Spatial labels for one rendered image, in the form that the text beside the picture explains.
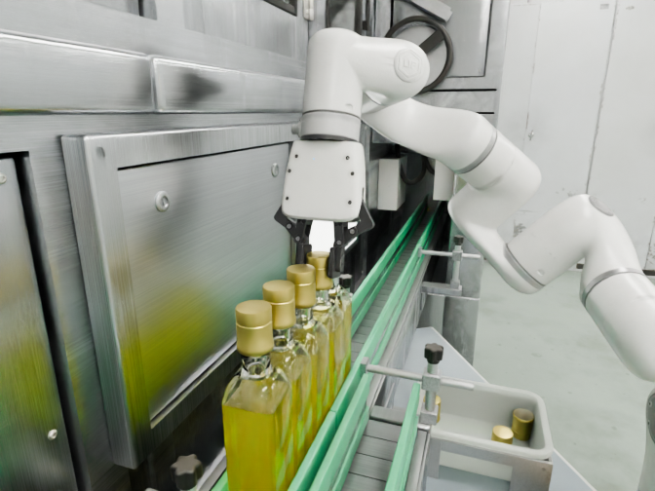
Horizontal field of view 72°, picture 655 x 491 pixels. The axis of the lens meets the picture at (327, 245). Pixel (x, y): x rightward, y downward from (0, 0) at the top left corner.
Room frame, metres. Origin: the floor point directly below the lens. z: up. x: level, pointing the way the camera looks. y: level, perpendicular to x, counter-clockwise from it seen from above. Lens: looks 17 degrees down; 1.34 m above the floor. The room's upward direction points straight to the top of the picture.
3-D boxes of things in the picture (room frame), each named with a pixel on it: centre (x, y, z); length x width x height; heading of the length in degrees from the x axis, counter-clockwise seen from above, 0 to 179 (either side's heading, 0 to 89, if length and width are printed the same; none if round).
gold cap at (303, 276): (0.50, 0.03, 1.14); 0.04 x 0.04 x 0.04
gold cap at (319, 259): (0.56, 0.01, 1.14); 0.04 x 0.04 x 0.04
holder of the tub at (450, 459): (0.68, -0.24, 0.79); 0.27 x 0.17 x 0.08; 71
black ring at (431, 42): (1.42, -0.26, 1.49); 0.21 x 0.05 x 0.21; 71
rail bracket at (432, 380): (0.60, -0.13, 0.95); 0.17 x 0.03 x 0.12; 71
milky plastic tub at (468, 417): (0.67, -0.26, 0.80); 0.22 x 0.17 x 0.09; 71
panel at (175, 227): (0.81, 0.07, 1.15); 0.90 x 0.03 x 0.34; 161
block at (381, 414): (0.60, -0.11, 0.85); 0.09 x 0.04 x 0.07; 71
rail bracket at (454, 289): (1.20, -0.34, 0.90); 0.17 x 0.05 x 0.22; 71
